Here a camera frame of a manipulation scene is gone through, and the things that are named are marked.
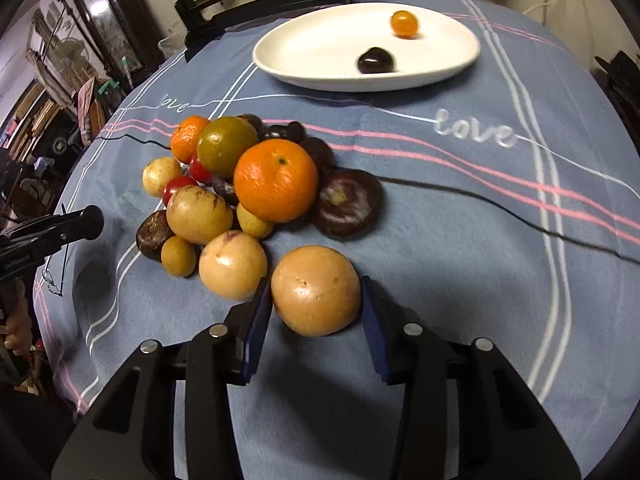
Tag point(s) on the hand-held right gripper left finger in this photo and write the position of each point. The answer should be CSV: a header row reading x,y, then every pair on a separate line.
x,y
259,330

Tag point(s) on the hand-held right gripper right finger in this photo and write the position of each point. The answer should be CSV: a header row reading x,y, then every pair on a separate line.
x,y
376,340

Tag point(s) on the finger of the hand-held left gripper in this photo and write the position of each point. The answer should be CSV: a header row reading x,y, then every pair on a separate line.
x,y
75,225

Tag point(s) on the round yellow passion fruit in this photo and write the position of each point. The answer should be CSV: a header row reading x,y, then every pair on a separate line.
x,y
315,291

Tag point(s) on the small pale yellow fruit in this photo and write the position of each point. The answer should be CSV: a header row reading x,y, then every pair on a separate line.
x,y
160,176

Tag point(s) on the small yellow-brown longan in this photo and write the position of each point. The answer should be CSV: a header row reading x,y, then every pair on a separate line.
x,y
255,224
178,256

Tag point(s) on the red cherry tomato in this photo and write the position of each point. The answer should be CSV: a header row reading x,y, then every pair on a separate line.
x,y
176,187
200,171

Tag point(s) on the speckled yellow fruit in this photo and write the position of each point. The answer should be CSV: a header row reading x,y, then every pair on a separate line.
x,y
199,215

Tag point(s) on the wrinkled purple passion fruit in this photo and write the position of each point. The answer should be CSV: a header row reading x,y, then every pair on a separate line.
x,y
350,205

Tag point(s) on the small orange mandarin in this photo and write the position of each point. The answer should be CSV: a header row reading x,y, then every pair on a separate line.
x,y
186,139

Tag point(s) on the dark brown chestnut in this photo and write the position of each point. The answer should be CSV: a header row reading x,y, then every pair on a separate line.
x,y
252,124
224,189
320,155
285,132

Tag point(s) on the large orange mandarin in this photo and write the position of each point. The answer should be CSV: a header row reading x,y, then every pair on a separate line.
x,y
276,181

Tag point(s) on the green-orange tomato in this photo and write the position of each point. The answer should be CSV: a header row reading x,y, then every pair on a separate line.
x,y
226,146

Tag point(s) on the white plate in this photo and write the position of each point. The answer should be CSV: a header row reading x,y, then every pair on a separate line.
x,y
310,45

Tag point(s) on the person's left hand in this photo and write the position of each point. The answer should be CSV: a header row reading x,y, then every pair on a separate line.
x,y
19,322

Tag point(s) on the blue striped tablecloth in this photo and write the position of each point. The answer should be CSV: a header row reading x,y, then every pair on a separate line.
x,y
450,285

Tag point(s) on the electric fan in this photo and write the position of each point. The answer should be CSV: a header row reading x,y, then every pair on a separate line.
x,y
70,55

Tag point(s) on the dark wooden cabinet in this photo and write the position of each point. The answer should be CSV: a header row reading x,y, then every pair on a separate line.
x,y
107,25

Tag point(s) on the clear plastic container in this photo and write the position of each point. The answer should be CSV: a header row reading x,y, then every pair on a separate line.
x,y
172,42

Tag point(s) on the round fish tank on stand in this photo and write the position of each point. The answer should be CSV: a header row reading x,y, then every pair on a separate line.
x,y
200,15

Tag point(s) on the small dark passion fruit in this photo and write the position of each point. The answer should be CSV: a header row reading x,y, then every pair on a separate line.
x,y
376,61

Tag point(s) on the orange cherry tomato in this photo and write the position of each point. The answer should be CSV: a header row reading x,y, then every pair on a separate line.
x,y
404,24

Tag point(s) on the black shelf rack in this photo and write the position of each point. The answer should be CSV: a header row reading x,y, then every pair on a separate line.
x,y
625,105

